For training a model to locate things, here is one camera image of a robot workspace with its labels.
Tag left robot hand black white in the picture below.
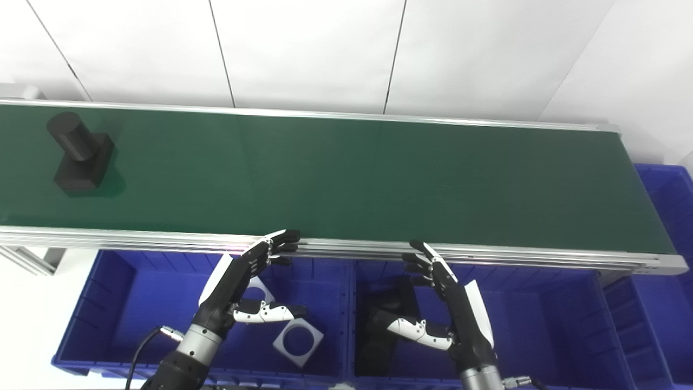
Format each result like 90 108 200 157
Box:
194 229 308 339

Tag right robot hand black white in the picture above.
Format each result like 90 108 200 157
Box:
374 240 499 374

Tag black cylinder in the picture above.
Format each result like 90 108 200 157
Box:
355 276 455 377
47 112 115 191

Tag blue plastic bin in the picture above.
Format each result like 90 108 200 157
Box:
604 164 693 390
346 259 637 390
51 249 352 382

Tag green conveyor belt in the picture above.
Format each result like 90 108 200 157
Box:
0 104 677 254
0 99 689 277

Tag aluminium conveyor support leg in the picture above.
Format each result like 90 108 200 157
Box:
0 245 66 277

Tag grey conveyor end housing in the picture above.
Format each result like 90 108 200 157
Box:
0 84 41 101

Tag white square plate round hole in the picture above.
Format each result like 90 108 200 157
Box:
272 318 325 368
246 277 276 304

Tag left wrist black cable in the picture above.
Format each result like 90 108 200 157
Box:
126 326 185 390

